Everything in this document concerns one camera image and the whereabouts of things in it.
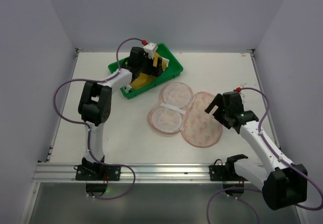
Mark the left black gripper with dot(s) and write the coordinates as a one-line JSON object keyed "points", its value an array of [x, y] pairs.
{"points": [[153, 64]]}

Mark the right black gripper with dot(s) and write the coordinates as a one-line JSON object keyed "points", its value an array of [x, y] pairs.
{"points": [[220, 110]]}

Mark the mustard yellow bra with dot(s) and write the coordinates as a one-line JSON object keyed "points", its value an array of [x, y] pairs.
{"points": [[143, 79]]}

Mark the white bra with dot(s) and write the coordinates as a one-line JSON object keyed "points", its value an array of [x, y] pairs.
{"points": [[147, 71]]}

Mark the peach patterned mesh laundry bag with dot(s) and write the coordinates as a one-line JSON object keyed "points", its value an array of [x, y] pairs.
{"points": [[178, 109]]}

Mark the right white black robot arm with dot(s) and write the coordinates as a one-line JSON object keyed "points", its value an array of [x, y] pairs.
{"points": [[281, 182]]}

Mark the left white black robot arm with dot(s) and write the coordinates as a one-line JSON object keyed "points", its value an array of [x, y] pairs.
{"points": [[95, 108]]}

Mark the green plastic tray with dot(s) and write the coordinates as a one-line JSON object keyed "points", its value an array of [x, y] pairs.
{"points": [[174, 70]]}

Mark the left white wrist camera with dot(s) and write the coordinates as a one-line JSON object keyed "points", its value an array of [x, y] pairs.
{"points": [[150, 49]]}

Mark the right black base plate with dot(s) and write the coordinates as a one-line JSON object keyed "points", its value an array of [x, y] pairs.
{"points": [[218, 172]]}

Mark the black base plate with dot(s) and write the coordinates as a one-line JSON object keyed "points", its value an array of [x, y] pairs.
{"points": [[103, 173], [218, 172]]}

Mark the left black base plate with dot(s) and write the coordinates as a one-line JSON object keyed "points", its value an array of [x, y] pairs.
{"points": [[103, 173]]}

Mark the aluminium mounting rail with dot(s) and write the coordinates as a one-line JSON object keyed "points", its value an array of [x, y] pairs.
{"points": [[144, 173]]}

